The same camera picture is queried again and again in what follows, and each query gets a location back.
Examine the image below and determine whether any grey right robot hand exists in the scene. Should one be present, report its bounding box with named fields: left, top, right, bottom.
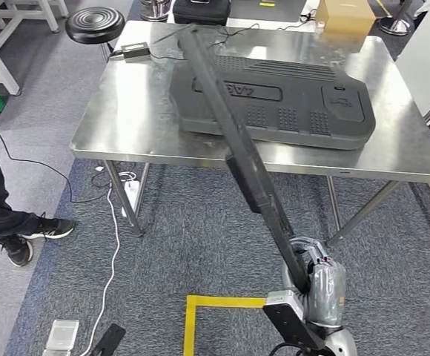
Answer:
left=281, top=237, right=347, bottom=328

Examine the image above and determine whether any thin black cable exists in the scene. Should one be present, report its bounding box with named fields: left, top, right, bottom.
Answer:
left=276, top=8, right=321, bottom=31

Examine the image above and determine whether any brown cardboard box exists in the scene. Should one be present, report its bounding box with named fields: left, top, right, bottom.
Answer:
left=316, top=0, right=376, bottom=36

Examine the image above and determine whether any black right camera bracket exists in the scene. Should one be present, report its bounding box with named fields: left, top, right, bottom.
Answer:
left=262, top=302, right=329, bottom=352

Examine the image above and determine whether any yellow floor tape square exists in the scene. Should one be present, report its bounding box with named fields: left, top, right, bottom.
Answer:
left=183, top=294, right=268, bottom=356

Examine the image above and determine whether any chrome stanchion post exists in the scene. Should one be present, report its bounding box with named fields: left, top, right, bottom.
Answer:
left=378, top=0, right=413, bottom=36
left=140, top=0, right=172, bottom=22

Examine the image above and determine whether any black zip case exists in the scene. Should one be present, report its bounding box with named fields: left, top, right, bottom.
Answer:
left=172, top=0, right=232, bottom=27

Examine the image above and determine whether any white metal table frame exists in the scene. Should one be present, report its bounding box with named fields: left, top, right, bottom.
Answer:
left=0, top=0, right=69, bottom=96

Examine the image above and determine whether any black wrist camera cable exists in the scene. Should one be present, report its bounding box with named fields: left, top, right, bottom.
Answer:
left=269, top=341, right=307, bottom=356

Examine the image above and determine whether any long black plastic frame part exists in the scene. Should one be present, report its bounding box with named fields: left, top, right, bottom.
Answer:
left=177, top=24, right=311, bottom=293

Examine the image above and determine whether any black round stool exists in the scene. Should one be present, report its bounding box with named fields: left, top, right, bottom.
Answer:
left=64, top=6, right=126, bottom=62

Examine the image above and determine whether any black left wrist bracket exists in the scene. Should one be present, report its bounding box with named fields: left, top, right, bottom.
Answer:
left=88, top=323, right=126, bottom=356

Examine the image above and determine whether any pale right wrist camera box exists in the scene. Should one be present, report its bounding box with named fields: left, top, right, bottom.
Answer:
left=263, top=289, right=305, bottom=315

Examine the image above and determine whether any stainless steel workbench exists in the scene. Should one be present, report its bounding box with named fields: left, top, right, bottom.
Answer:
left=69, top=20, right=430, bottom=249

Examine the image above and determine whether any large black embossed cover panel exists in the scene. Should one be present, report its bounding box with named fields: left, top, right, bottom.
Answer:
left=168, top=53, right=376, bottom=151

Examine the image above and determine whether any white table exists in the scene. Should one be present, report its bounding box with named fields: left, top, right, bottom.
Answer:
left=166, top=0, right=321, bottom=34

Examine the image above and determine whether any silver floor socket box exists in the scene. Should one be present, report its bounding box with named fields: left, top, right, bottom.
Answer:
left=42, top=319, right=79, bottom=356

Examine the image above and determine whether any black power adapter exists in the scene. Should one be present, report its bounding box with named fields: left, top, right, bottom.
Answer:
left=109, top=42, right=152, bottom=62

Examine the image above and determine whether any black cable with round puck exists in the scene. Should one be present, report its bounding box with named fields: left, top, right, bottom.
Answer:
left=205, top=22, right=261, bottom=50

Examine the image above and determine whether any white power strip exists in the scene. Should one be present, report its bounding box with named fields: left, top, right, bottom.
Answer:
left=121, top=179, right=140, bottom=218

